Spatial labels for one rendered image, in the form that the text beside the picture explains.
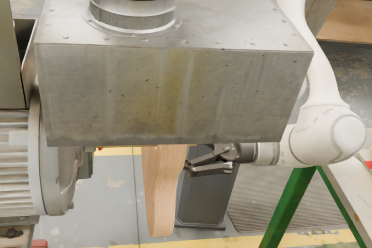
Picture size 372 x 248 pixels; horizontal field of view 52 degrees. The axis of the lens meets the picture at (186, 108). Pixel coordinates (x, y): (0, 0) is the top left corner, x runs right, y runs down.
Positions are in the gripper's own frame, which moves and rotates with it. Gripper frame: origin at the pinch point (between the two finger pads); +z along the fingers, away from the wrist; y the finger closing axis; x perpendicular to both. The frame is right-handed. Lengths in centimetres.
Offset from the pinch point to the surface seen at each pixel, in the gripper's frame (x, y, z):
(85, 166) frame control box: -12.3, 4.9, 19.5
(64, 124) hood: 36.7, -24.0, 18.3
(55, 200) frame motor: 19.2, -23.2, 21.2
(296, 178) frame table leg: -37, 14, -52
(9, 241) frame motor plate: 6.3, -22.8, 30.0
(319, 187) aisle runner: -117, 57, -112
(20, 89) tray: 34.8, -16.1, 24.5
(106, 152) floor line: -120, 92, 16
